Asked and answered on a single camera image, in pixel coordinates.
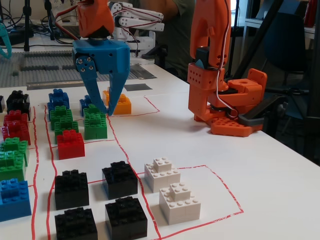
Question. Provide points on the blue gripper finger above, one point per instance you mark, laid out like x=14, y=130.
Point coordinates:
x=90, y=80
x=117, y=85

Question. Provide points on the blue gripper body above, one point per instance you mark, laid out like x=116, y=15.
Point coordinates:
x=105, y=53

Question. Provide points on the black lego block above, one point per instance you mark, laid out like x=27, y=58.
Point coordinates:
x=120, y=180
x=17, y=94
x=75, y=223
x=18, y=107
x=126, y=217
x=71, y=188

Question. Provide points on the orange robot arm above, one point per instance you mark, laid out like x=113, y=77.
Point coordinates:
x=207, y=30

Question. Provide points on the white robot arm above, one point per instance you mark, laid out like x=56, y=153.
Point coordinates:
x=140, y=21

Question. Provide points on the yellow lego block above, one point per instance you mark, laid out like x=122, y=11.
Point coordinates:
x=123, y=106
x=106, y=96

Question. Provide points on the grey tape square marker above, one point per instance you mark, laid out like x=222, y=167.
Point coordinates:
x=137, y=87

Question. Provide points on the blue lego block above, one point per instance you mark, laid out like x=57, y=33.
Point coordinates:
x=12, y=197
x=57, y=103
x=83, y=103
x=58, y=93

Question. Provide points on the green lego block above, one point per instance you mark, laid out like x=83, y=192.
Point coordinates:
x=90, y=109
x=60, y=111
x=65, y=126
x=10, y=167
x=15, y=145
x=96, y=127

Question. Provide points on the red lego block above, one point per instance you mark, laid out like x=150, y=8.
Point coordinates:
x=3, y=132
x=71, y=145
x=15, y=115
x=17, y=132

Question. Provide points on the white lego block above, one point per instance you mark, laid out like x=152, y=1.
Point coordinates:
x=180, y=202
x=162, y=175

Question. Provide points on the short grey lego brick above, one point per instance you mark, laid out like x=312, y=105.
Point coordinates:
x=52, y=67

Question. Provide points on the black box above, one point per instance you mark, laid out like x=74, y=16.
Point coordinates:
x=160, y=56

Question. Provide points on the grey lego baseplate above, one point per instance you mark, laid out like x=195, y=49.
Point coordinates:
x=37, y=77

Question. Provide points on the black stand pole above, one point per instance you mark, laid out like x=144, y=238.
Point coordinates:
x=49, y=15
x=26, y=30

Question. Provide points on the small dark grey lego piece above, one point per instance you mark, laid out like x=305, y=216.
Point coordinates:
x=15, y=73

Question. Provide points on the person in green shirt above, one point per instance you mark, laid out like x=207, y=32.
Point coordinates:
x=180, y=30

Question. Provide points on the teal robot gripper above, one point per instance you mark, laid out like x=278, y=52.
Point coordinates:
x=5, y=37

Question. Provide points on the dark grey table clamp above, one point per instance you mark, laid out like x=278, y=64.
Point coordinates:
x=250, y=121

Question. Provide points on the dark blue chair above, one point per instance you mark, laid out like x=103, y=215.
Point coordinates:
x=287, y=45

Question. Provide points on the grey duct tape strip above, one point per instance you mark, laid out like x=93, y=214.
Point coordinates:
x=53, y=85
x=143, y=72

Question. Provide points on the grey lego brick wall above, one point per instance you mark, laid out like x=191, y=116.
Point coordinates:
x=47, y=54

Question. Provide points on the grey L-shaped lego wall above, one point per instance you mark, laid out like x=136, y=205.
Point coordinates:
x=31, y=67

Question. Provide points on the black camera tripod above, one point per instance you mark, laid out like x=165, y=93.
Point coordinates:
x=251, y=45

